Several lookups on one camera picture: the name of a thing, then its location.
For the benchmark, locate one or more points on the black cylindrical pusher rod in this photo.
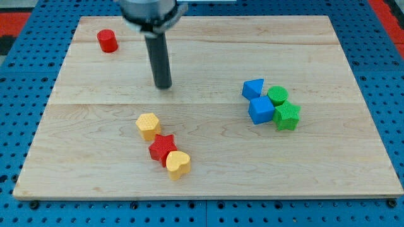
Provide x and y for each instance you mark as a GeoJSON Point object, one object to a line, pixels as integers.
{"type": "Point", "coordinates": [159, 60]}

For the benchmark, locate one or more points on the green cylinder block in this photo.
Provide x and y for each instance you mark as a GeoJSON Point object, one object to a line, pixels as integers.
{"type": "Point", "coordinates": [277, 95]}

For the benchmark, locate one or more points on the blue cube block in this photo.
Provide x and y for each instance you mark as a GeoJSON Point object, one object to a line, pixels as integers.
{"type": "Point", "coordinates": [261, 110]}

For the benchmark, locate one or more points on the yellow heart block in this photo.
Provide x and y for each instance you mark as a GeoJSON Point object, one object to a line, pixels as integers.
{"type": "Point", "coordinates": [178, 163]}

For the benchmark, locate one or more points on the blue triangle block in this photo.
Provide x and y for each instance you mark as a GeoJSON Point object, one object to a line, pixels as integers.
{"type": "Point", "coordinates": [252, 88]}

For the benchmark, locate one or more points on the yellow hexagon block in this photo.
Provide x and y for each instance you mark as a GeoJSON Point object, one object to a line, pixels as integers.
{"type": "Point", "coordinates": [148, 126]}

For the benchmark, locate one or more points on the red star block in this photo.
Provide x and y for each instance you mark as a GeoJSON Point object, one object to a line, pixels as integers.
{"type": "Point", "coordinates": [161, 147]}

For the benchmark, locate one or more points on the green star block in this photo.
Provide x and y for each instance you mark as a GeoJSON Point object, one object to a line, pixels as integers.
{"type": "Point", "coordinates": [286, 116]}

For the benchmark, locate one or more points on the wooden board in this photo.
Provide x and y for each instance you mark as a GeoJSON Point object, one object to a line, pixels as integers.
{"type": "Point", "coordinates": [88, 147]}

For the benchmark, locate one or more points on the red cylinder block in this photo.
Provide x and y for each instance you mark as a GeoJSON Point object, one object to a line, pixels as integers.
{"type": "Point", "coordinates": [107, 40]}

